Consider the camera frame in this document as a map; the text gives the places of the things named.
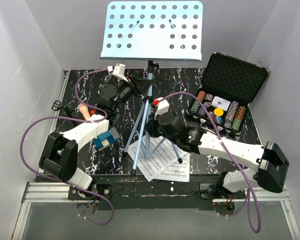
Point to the blue music stand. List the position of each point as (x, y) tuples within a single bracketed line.
[(153, 31)]

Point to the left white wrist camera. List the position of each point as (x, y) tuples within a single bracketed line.
[(118, 71)]

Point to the red white chip row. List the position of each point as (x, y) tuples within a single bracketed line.
[(201, 95)]

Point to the purple chip row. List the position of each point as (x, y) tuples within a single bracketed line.
[(201, 110)]

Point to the blue grey brick toy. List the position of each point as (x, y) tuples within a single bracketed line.
[(106, 139)]

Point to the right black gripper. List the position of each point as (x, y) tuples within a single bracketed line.
[(151, 125)]

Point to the black poker chip case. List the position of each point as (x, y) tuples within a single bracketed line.
[(231, 79)]

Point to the black microphone stand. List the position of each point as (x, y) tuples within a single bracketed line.
[(58, 105)]

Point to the white card deck box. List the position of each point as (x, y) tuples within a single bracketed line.
[(221, 103)]

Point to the brown chip row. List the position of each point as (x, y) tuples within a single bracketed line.
[(240, 113)]

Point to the left aluminium rail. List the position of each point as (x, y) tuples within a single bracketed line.
[(41, 176)]

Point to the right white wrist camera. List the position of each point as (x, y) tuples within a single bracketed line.
[(162, 106)]

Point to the pink toy microphone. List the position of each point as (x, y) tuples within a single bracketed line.
[(83, 109)]

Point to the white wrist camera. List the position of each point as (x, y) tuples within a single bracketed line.
[(118, 71), (162, 106)]

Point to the green chip row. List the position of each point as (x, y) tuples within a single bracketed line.
[(195, 107)]

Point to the yellow dealer button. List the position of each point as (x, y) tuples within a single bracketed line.
[(218, 111)]

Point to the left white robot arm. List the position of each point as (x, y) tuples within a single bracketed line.
[(60, 153)]

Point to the blue white chip row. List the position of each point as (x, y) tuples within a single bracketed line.
[(231, 114)]

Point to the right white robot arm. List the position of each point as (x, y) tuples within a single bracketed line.
[(266, 166)]

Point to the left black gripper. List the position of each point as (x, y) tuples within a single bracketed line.
[(141, 83)]

